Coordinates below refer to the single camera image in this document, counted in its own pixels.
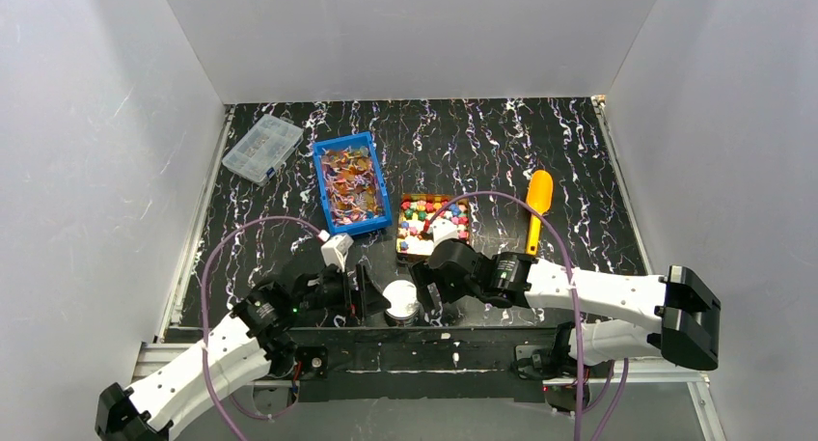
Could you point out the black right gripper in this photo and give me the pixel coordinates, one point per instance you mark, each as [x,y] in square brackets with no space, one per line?
[425,277]

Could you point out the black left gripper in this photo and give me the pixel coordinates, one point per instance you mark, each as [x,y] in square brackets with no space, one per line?
[351,289]

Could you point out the white round jar lid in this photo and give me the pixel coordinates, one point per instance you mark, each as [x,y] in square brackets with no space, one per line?
[400,291]

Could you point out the clear round plastic jar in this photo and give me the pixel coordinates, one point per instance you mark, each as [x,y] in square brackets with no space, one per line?
[403,314]

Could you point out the dark tin of star candies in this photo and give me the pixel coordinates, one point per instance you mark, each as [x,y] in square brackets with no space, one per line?
[425,220]

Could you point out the blue plastic candy bin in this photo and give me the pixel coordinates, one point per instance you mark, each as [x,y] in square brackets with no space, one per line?
[352,189]

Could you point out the yellow plastic scoop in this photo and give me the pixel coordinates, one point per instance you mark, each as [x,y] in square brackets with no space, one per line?
[539,197]

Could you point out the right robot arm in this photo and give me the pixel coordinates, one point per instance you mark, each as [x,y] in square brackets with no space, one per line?
[673,316]

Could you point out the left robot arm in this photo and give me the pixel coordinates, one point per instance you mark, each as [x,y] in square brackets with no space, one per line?
[250,342]

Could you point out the clear compartment organizer box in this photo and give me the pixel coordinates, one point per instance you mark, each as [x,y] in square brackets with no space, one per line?
[263,151]

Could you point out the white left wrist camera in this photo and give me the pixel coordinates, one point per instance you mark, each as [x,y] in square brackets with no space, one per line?
[334,249]

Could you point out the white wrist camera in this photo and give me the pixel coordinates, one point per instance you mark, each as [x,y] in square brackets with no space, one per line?
[334,249]
[441,230]

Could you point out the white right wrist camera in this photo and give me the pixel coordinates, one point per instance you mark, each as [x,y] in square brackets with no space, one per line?
[441,230]

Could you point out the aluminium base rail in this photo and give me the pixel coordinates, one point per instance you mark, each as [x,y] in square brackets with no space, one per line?
[152,357]

